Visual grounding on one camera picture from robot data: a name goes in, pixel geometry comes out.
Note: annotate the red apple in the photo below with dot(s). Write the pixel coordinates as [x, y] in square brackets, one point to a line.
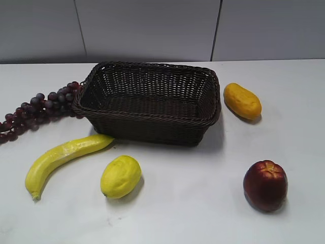
[265, 186]

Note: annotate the black wicker basket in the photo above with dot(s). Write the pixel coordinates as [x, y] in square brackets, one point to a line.
[150, 102]

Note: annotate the yellow lemon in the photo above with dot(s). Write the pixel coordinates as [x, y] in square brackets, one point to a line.
[120, 177]

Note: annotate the orange mango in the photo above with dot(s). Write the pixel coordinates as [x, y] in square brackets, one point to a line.
[242, 102]

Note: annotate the purple grape bunch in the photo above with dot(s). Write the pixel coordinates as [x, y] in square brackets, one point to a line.
[41, 109]

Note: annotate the yellow banana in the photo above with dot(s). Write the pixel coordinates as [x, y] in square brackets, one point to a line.
[54, 158]

